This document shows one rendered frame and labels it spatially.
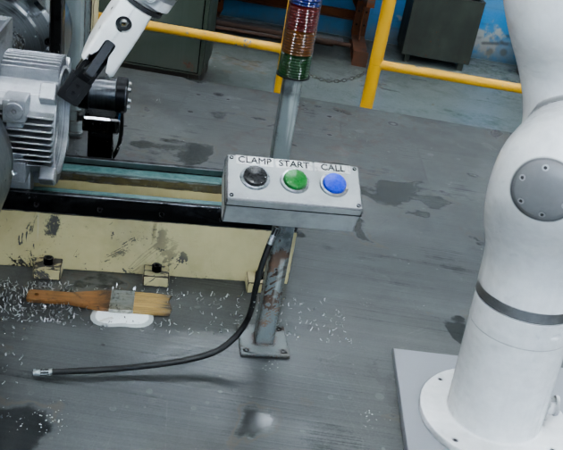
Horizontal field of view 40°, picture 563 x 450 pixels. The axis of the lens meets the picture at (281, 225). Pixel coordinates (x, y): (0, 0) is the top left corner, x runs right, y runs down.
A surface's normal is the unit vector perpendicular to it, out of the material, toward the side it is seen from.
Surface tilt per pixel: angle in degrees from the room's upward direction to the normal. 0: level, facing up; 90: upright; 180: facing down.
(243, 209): 116
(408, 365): 3
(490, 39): 90
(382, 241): 0
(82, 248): 90
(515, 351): 89
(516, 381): 88
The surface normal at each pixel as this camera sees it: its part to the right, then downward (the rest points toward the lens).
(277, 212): 0.04, 0.82
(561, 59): -0.10, 0.96
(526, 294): -0.45, 0.41
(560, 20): -0.19, 0.60
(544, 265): -0.28, 0.75
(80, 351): 0.15, -0.87
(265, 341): 0.11, 0.49
